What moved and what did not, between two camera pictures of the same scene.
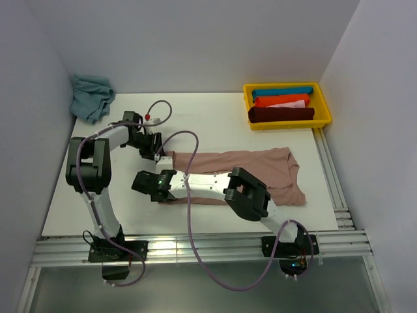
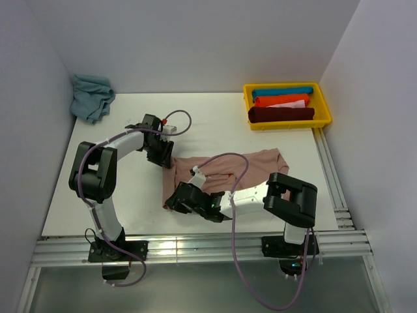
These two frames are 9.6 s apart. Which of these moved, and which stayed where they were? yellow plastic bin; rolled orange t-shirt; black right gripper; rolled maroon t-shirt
Moved: black right gripper
Stayed: yellow plastic bin; rolled orange t-shirt; rolled maroon t-shirt
